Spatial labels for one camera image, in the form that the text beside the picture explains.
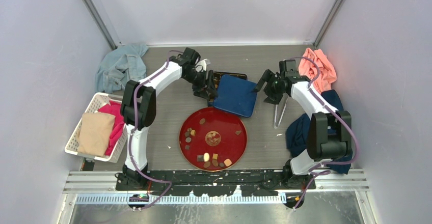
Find light blue cloth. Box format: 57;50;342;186
95;43;148;94

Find magenta cloth in basket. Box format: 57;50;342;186
98;100;124;156

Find white perforated basket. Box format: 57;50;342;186
64;93;127;163

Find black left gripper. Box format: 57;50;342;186
183;69;218;100

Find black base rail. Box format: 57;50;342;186
115;169;315;197

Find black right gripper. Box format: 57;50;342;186
252;69;285;105

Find white oval chocolate bottom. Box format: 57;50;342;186
203;152;210;162

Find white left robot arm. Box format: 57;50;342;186
120;47;218;190

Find tan cloth in basket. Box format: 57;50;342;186
77;113;115;157

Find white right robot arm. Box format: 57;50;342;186
254;59;355;189

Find metal tongs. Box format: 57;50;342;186
273;96;289;129

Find dark navy cloth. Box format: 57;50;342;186
286;90;353;174

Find red round tray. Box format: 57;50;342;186
179;107;248;172

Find blue chocolate box with dividers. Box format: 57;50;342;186
207;71;253;111

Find caramel cube chocolate bottom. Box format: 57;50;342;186
224;159;232;167

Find blue box lid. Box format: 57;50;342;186
212;75;257;118

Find pink cloth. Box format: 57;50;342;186
299;48;337;93

